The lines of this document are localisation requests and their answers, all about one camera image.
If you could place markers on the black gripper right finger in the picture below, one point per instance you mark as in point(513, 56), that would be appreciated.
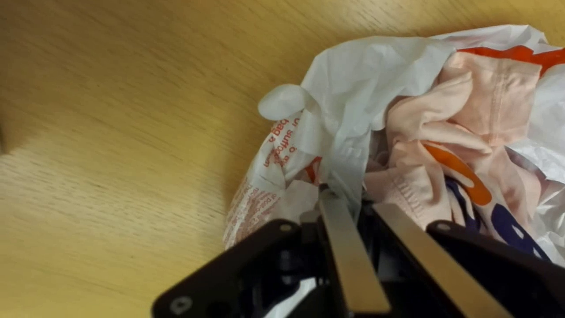
point(435, 266)

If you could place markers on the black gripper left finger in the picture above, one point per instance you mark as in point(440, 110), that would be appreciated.
point(354, 266)

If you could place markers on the peach shirt with orange print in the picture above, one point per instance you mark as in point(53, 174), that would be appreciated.
point(447, 107)

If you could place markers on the white orange plastic bag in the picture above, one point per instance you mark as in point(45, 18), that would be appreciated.
point(354, 77)

